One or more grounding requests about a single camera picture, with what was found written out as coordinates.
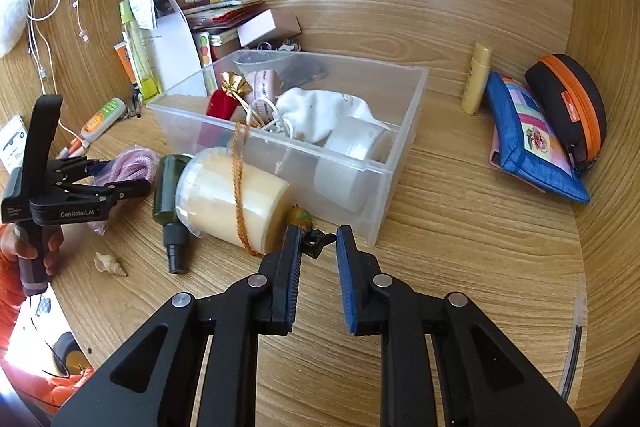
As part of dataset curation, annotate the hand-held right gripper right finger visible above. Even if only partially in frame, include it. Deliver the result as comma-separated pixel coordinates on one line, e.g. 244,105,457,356
336,225,581,427

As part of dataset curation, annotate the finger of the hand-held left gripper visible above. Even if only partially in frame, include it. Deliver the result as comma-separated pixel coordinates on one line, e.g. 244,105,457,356
55,179,152,208
50,157,118,182

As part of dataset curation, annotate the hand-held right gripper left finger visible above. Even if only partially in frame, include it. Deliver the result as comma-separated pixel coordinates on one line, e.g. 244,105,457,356
50,224,304,427

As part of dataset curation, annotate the pink braided rope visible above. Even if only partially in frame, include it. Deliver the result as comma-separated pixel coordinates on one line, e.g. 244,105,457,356
87,146,160,185

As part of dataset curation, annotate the dark green spray bottle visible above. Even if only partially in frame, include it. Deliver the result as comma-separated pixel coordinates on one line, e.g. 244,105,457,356
152,154,193,275

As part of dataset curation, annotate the small black clip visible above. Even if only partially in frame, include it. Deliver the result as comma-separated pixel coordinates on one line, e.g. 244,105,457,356
302,229,337,260

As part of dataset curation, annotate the cream candle jar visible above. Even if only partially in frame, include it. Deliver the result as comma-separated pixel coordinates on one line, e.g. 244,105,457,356
175,147,293,253

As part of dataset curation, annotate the gold braided cord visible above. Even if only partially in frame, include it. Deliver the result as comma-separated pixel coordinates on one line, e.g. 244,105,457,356
229,119,266,258

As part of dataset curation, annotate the clear plastic box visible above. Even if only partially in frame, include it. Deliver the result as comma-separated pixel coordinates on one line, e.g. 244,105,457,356
146,49,430,249

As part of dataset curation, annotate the red pouch with gold top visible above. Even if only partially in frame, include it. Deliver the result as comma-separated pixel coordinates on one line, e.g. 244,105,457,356
206,71,251,122

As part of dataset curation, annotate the white drawstring pouch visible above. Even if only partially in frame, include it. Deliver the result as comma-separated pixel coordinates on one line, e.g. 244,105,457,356
270,88,391,144

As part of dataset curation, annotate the pink round case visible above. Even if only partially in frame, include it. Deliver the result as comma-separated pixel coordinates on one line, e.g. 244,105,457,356
247,69,281,128

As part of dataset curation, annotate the wooden desktop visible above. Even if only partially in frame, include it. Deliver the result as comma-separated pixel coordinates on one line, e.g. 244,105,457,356
0,57,596,427

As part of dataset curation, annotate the person's left hand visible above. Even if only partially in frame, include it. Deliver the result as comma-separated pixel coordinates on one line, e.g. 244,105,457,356
7,229,63,277

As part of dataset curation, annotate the white tube with orange label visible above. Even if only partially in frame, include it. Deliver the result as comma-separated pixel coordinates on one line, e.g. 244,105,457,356
80,98,127,142

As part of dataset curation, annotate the white printed product box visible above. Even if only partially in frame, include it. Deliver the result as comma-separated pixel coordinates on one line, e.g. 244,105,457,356
0,114,31,172

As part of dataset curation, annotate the metal nail clipper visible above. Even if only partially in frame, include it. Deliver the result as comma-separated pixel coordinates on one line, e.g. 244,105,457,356
127,89,146,120

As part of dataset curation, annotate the beige seashell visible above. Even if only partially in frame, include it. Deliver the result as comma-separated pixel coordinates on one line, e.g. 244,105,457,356
94,252,128,278

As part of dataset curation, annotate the yellow spray bottle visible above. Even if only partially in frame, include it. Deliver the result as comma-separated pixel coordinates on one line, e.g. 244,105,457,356
119,0,161,102

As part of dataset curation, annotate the orange sunscreen tube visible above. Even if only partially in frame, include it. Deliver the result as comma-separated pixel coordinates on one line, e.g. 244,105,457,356
114,42,138,88

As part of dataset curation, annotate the white folded paper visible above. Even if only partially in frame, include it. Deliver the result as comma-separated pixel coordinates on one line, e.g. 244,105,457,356
141,0,206,95

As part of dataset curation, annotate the white round jar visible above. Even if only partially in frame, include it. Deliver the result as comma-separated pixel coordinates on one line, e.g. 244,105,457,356
314,116,396,214

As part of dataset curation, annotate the fruit print book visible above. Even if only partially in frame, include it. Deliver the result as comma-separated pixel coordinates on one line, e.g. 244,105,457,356
192,29,213,70

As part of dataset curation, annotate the white printed receipt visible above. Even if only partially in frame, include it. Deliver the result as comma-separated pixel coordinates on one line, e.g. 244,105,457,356
127,0,161,30

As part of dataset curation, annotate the white fluffy pouch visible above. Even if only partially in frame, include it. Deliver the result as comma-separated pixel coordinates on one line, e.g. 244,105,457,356
0,0,28,58

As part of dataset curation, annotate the clear plastic cup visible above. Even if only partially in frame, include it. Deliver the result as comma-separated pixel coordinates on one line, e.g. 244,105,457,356
232,52,301,80

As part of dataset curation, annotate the person's orange jacket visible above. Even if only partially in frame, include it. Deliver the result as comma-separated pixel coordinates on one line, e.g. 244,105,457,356
15,364,96,413

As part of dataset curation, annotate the stack of books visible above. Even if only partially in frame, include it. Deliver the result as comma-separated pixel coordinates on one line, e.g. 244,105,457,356
182,0,268,48

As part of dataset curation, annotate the dark brown trinket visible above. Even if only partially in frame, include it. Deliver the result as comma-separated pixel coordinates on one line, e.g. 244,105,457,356
282,57,331,90

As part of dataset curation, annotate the small white cardboard box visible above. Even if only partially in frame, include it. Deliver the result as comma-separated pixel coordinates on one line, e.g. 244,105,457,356
237,9,302,48

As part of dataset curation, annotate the floral ceramic bowl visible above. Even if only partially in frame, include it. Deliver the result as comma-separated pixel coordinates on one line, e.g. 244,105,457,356
257,38,303,54

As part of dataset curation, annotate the blue patchwork pouch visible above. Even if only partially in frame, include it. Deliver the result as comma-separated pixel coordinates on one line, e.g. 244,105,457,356
487,71,591,205

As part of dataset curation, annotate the clear plastic tube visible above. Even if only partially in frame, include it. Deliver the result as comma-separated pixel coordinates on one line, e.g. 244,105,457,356
560,274,586,403

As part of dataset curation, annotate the small yellow bottle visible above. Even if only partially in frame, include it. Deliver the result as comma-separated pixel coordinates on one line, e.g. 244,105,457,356
461,42,493,115

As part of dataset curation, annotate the black orange zip case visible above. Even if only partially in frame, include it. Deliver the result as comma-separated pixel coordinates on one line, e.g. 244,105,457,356
524,53,607,172

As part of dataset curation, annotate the pink charging cable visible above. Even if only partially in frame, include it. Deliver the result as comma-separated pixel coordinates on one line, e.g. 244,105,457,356
70,0,91,42

